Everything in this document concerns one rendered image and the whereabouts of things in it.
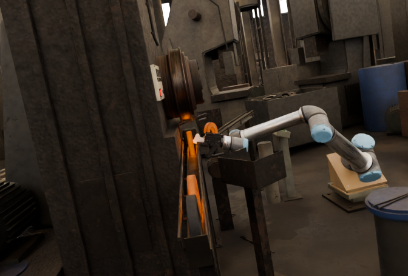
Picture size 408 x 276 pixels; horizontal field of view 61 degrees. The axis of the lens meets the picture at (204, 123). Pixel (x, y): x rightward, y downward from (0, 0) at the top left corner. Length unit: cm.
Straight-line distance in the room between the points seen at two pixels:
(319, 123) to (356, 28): 355
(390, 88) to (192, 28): 275
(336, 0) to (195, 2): 196
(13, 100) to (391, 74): 438
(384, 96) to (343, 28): 109
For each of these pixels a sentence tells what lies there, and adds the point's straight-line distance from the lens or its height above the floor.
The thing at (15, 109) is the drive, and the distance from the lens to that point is 277.
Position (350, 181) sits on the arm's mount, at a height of 20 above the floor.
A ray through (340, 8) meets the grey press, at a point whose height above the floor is 175.
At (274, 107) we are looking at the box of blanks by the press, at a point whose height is 64.
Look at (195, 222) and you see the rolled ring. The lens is 113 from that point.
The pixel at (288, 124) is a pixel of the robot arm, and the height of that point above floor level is 75.
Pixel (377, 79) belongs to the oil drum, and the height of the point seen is 71.
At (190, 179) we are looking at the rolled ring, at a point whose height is 76.
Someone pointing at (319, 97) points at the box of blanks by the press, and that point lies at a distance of 462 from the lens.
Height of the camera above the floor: 113
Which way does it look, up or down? 7 degrees down
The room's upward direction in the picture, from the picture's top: 10 degrees counter-clockwise
